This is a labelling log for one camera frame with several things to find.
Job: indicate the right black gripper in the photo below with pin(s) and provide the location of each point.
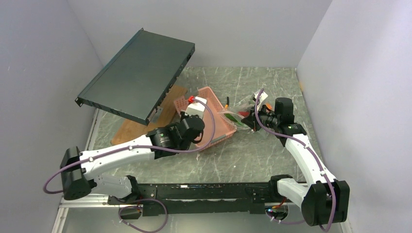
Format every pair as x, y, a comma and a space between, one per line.
250, 121

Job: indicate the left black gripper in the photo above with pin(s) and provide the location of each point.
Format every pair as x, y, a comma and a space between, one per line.
183, 115

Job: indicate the clear zip top bag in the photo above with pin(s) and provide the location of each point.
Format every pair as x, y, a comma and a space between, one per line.
247, 105

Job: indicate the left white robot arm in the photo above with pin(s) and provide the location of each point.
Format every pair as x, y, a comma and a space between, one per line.
83, 172

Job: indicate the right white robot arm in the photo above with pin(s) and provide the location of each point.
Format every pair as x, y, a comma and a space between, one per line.
324, 199

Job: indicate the pink perforated plastic basket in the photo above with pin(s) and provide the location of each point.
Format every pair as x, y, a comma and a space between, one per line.
216, 128

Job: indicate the black orange small tool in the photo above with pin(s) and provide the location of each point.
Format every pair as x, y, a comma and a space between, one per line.
227, 103

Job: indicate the brown wooden board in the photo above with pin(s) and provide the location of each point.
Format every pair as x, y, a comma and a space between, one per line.
130, 130

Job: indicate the dark green rack server chassis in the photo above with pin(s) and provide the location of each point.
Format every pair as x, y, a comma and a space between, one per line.
135, 81

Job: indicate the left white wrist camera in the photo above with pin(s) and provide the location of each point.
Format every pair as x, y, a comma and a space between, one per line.
195, 107

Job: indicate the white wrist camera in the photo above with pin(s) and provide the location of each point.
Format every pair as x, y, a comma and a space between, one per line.
195, 107
260, 96

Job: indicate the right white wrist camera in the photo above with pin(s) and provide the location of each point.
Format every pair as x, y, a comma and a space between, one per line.
260, 96

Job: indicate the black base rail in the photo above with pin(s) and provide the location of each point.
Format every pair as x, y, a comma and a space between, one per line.
199, 198

